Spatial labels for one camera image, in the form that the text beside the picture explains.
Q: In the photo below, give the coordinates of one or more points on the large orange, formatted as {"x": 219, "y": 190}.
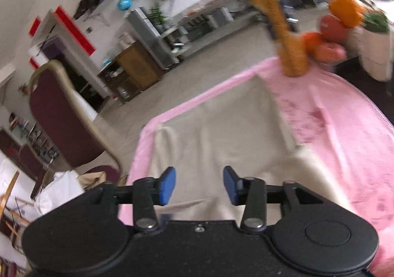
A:
{"x": 347, "y": 11}

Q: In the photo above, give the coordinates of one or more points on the small blue globe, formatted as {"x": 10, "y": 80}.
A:
{"x": 125, "y": 3}

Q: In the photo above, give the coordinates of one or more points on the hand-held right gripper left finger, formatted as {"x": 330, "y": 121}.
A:
{"x": 167, "y": 185}

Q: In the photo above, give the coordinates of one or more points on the wooden cabinet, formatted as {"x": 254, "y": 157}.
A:
{"x": 138, "y": 68}

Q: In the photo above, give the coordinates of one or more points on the maroon chair with gold frame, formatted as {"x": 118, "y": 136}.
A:
{"x": 61, "y": 117}

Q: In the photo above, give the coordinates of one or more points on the red apple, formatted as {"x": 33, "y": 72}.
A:
{"x": 334, "y": 29}

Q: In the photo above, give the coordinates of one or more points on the white cup with green lid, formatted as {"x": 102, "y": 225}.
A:
{"x": 374, "y": 52}

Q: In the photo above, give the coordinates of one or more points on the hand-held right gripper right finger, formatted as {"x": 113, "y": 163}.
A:
{"x": 231, "y": 185}

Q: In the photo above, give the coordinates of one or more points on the orange juice bottle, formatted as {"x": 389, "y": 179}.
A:
{"x": 289, "y": 46}

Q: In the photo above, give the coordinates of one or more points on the green potted plant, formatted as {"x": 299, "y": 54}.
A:
{"x": 157, "y": 17}

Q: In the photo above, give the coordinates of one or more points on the beige sweatshirt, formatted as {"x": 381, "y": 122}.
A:
{"x": 215, "y": 129}

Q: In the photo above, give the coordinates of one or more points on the white garment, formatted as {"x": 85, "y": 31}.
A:
{"x": 58, "y": 194}

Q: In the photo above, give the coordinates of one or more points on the small silver speaker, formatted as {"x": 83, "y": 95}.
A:
{"x": 221, "y": 17}

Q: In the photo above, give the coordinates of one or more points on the small orange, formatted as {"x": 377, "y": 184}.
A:
{"x": 312, "y": 41}

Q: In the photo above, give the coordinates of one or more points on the red paper banner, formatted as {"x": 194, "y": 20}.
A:
{"x": 74, "y": 29}
{"x": 34, "y": 26}

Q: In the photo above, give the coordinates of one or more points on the pink printed blanket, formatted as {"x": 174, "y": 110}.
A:
{"x": 347, "y": 129}

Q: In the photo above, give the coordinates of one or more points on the grey television stand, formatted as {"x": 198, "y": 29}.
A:
{"x": 197, "y": 15}

